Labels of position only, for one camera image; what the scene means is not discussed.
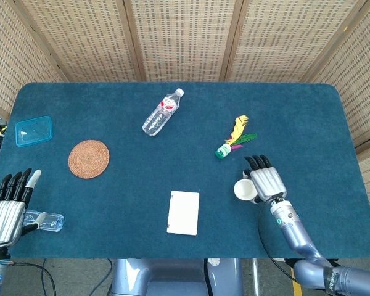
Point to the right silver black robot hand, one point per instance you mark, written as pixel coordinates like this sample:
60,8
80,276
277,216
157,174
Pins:
268,183

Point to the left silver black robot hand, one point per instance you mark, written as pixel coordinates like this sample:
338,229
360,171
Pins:
3,220

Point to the white paper cup green flowers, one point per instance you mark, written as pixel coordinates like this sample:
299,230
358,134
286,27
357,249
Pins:
245,191

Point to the brown woven round coaster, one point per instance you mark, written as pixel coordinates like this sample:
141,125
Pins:
88,158

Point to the small clear plastic bottle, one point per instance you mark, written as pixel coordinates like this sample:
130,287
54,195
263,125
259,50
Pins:
52,222

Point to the feather shuttlecock green base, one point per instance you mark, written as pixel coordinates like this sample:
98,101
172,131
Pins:
223,151

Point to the white card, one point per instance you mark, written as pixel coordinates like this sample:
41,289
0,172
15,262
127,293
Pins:
183,212

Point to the blue transparent container lid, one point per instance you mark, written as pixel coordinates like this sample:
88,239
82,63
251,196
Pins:
34,131

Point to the grey metal table leg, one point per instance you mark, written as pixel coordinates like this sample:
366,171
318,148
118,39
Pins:
256,277

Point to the clear water bottle red label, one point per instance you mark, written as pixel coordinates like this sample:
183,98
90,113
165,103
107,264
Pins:
158,118

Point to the blue velvet tablecloth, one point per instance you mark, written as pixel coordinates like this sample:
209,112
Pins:
135,203

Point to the blue-grey robot torso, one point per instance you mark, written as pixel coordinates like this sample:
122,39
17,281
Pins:
172,277

